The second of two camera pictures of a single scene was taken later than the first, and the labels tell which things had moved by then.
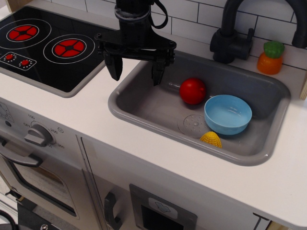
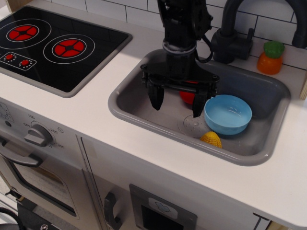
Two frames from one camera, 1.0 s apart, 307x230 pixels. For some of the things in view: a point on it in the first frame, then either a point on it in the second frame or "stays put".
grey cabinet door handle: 110,201 stays put
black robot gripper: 136,39 -> 180,71
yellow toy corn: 211,137 stays put
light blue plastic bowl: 227,114 stays put
